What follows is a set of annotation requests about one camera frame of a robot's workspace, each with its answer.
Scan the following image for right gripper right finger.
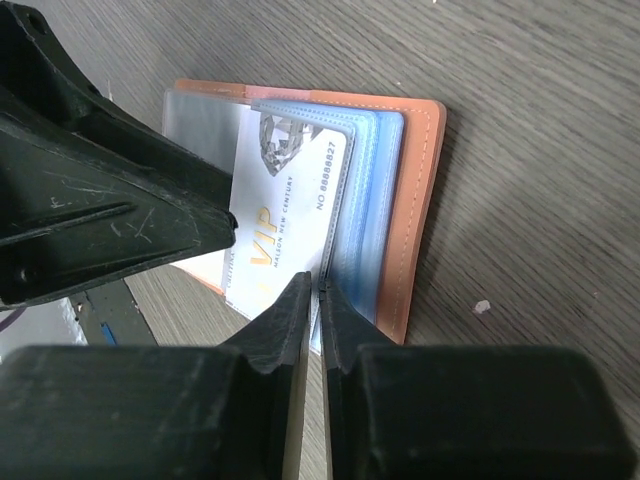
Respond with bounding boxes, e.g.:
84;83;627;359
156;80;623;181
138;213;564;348
320;284;638;479

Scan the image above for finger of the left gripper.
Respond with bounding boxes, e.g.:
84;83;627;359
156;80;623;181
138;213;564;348
1;1;231;210
1;113;237;308

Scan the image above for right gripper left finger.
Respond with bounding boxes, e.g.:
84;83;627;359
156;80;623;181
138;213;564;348
1;273;311;479

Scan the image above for pink card holder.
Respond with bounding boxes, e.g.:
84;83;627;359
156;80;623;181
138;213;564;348
174;78;447;345

